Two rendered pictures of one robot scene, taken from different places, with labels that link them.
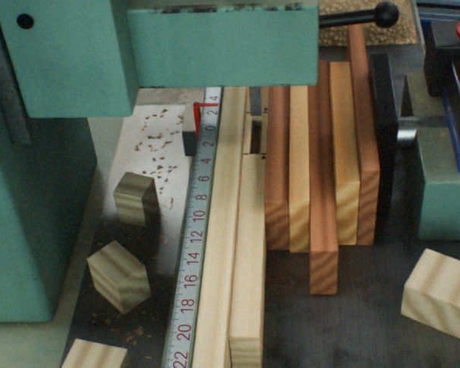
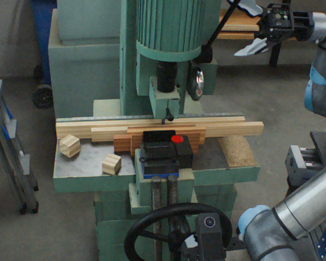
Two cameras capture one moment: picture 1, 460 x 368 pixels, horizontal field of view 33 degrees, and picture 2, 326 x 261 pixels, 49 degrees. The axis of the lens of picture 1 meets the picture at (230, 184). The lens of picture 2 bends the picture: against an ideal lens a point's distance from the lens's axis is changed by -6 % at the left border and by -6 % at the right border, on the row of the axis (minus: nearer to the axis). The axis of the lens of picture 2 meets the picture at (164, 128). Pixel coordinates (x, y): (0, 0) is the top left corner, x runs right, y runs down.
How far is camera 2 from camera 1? 0.99 m
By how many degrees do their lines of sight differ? 55
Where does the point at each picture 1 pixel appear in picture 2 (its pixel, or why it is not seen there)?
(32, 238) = (127, 107)
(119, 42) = (139, 78)
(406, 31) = (233, 162)
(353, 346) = (99, 154)
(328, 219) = (124, 137)
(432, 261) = (116, 157)
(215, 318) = (93, 123)
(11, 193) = (125, 93)
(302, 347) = (98, 147)
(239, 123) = (157, 122)
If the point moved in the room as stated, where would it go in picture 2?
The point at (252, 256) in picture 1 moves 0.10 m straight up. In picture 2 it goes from (113, 129) to (113, 100)
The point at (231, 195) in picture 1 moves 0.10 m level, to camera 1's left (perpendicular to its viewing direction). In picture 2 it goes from (130, 122) to (124, 105)
